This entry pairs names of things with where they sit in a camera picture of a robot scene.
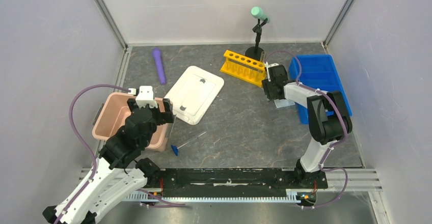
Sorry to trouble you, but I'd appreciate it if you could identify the packaged face mask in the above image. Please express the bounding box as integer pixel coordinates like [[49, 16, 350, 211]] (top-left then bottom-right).
[[274, 99, 295, 108]]

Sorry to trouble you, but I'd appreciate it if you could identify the glass tube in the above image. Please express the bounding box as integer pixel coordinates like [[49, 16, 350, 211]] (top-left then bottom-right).
[[258, 51, 266, 79]]

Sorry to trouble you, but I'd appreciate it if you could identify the blue bulb dropper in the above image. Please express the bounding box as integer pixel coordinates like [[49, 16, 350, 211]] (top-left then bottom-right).
[[171, 132, 206, 156]]

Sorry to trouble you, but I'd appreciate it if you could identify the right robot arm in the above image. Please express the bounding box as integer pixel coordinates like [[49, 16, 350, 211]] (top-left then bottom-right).
[[262, 63, 352, 187]]

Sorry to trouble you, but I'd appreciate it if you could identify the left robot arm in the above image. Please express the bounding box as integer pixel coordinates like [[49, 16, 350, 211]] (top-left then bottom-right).
[[43, 96, 175, 223]]

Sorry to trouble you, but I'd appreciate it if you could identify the yellow test tube rack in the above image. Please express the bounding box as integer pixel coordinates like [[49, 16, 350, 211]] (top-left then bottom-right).
[[220, 50, 264, 88]]

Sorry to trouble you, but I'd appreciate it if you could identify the pink plastic bin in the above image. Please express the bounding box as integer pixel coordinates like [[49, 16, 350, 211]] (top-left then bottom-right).
[[92, 92, 174, 152]]

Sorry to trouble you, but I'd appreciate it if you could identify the black microphone stand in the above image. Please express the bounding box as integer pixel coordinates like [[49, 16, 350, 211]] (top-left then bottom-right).
[[245, 18, 268, 61]]

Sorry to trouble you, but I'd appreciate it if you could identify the blue plastic tray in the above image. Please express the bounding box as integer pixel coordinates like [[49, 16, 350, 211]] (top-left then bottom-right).
[[288, 54, 353, 116]]

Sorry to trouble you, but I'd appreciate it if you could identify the white plastic lid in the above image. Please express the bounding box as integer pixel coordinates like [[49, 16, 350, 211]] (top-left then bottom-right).
[[165, 66, 224, 125]]

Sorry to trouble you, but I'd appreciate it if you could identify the purple microphone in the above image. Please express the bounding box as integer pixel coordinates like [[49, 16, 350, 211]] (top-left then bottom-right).
[[152, 47, 167, 85]]

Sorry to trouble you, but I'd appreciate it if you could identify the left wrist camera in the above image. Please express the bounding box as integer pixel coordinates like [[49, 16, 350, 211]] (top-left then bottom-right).
[[128, 86, 158, 108]]

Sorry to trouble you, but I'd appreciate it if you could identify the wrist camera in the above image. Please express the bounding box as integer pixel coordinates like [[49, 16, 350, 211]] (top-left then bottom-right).
[[264, 62, 280, 81], [128, 86, 158, 108]]

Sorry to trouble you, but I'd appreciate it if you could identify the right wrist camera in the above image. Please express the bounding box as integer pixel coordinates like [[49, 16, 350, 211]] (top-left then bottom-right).
[[264, 62, 280, 81]]

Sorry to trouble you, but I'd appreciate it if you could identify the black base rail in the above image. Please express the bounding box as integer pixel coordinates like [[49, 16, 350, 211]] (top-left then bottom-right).
[[79, 166, 382, 205]]

